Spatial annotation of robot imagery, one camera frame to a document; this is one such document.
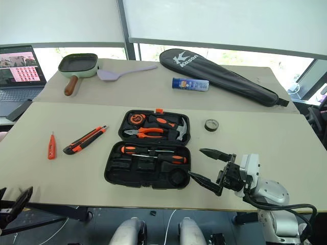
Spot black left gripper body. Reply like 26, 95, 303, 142
0, 200, 16, 231

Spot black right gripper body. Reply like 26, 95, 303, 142
216, 154, 247, 192

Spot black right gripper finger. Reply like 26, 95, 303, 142
188, 171, 223, 197
199, 148, 233, 163

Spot black electrical tape roll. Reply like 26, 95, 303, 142
204, 118, 220, 133

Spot orange voltage tester pen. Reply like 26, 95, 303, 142
48, 131, 58, 160

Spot orange black utility knife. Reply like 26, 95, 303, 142
62, 125, 108, 155

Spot orange black screwdriver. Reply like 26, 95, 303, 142
131, 153, 188, 166
120, 145, 177, 155

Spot silver rounded robot leg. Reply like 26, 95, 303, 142
109, 216, 148, 245
177, 216, 208, 245

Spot blue white tube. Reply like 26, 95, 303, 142
171, 77, 211, 92

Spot black racket bag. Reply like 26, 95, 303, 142
159, 48, 290, 108

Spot flat black device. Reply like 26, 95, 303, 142
6, 100, 33, 122

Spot orange black tape measure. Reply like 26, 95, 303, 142
128, 113, 147, 126

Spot black office chair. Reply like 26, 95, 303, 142
306, 101, 327, 151

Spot open laptop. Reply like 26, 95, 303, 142
0, 45, 48, 118

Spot purple spatula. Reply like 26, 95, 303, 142
96, 65, 159, 82

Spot green square frying pan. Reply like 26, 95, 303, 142
58, 53, 101, 96

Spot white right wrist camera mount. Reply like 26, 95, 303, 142
239, 153, 262, 190

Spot hammer with orange black handle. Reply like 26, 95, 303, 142
147, 114, 189, 142

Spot black table frame bar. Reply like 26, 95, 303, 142
0, 202, 90, 236

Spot black table frame bracket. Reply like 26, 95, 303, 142
231, 211, 259, 226

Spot thin white cable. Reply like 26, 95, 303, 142
164, 209, 177, 245

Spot orange handled pliers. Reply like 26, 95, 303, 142
124, 127, 169, 139

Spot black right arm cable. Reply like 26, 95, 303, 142
242, 187, 318, 245

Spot grey window frame post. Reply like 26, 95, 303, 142
116, 0, 136, 61

